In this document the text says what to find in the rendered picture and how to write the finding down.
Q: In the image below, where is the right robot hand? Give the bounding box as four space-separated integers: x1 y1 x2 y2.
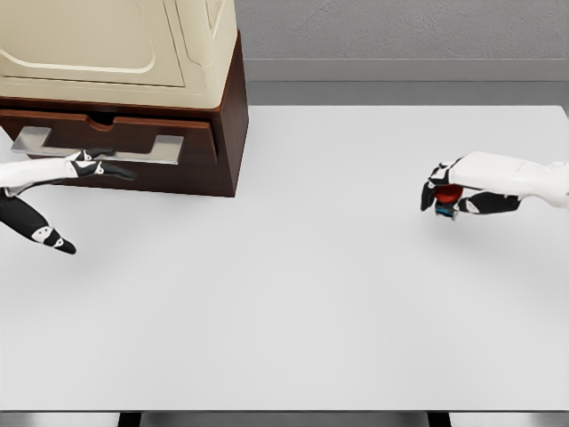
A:
420 150 541 214

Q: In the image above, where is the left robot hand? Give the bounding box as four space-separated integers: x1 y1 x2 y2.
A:
0 148 138 256

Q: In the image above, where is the red button switch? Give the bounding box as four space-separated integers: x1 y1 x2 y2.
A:
434 183 462 222

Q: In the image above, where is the brown wooden drawer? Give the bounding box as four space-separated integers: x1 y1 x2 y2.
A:
0 108 220 180

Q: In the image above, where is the silver metal drawer handle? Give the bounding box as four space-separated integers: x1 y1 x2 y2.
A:
11 125 186 166

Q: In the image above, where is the cream cabinet top unit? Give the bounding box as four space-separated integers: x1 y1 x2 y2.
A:
0 0 237 113

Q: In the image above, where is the brown wooden cabinet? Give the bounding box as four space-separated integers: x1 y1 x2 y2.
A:
0 28 250 199

